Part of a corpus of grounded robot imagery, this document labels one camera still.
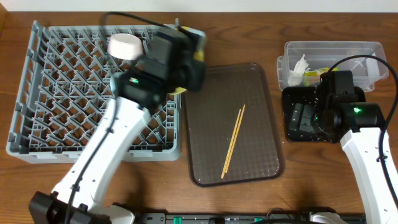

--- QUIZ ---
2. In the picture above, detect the pink bowl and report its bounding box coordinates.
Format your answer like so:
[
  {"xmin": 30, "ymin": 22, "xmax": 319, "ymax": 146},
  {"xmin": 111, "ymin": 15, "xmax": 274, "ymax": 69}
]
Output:
[{"xmin": 107, "ymin": 34, "xmax": 144, "ymax": 60}]

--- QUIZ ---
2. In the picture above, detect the clear plastic waste bin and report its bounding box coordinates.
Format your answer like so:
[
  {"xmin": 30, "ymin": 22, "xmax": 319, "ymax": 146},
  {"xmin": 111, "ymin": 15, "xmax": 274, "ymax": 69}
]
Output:
[{"xmin": 277, "ymin": 41, "xmax": 389, "ymax": 91}]

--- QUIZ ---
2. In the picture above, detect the yellow plate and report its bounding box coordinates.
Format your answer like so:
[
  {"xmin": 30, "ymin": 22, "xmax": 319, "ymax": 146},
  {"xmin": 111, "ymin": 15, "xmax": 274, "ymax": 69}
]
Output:
[{"xmin": 169, "ymin": 25, "xmax": 206, "ymax": 96}]

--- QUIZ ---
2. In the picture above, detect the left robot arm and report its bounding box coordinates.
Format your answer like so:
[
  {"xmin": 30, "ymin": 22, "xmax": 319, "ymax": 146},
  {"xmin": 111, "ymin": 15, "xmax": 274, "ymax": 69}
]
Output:
[{"xmin": 29, "ymin": 26, "xmax": 206, "ymax": 223}]

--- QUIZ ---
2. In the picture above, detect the brown serving tray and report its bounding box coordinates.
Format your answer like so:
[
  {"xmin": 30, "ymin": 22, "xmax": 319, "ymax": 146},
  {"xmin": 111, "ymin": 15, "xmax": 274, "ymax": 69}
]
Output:
[{"xmin": 183, "ymin": 63, "xmax": 285, "ymax": 187}]

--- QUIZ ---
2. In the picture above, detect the grey plastic dishwasher rack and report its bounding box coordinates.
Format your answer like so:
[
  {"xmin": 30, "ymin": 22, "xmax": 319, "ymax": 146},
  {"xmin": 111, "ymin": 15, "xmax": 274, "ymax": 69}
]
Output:
[{"xmin": 6, "ymin": 17, "xmax": 182, "ymax": 164}]

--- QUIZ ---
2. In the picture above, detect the crumpled white tissue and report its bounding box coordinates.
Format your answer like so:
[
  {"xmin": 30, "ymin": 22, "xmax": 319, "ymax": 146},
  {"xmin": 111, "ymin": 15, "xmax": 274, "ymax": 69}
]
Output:
[{"xmin": 288, "ymin": 54, "xmax": 310, "ymax": 86}]

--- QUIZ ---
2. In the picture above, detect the wooden chopstick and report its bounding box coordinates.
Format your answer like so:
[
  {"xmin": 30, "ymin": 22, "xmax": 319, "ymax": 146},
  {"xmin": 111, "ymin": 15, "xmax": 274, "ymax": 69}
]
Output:
[
  {"xmin": 221, "ymin": 109, "xmax": 241, "ymax": 179},
  {"xmin": 225, "ymin": 105, "xmax": 246, "ymax": 174}
]

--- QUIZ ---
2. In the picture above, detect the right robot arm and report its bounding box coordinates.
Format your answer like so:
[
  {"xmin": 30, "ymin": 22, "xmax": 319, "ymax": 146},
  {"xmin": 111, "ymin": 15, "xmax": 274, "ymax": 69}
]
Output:
[{"xmin": 282, "ymin": 71, "xmax": 397, "ymax": 223}]

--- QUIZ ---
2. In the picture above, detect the yellow green snack wrapper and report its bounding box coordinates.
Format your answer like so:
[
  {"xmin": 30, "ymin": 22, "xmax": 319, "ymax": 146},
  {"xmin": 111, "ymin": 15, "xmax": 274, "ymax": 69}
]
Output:
[{"xmin": 303, "ymin": 67, "xmax": 329, "ymax": 86}]

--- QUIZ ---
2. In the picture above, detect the black tray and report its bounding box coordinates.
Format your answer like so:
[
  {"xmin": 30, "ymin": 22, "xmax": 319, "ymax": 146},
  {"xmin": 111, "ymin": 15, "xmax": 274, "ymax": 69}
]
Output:
[{"xmin": 282, "ymin": 87, "xmax": 384, "ymax": 144}]

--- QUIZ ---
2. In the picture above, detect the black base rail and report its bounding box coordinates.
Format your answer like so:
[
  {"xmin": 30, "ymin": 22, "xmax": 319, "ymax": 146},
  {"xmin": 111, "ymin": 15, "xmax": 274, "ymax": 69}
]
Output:
[{"xmin": 133, "ymin": 207, "xmax": 368, "ymax": 224}]

